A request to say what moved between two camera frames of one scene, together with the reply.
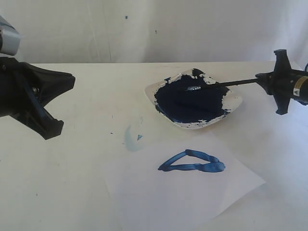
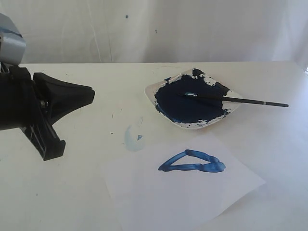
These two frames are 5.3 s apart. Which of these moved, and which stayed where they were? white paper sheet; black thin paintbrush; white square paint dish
Moved: black thin paintbrush
Stayed: white paper sheet; white square paint dish
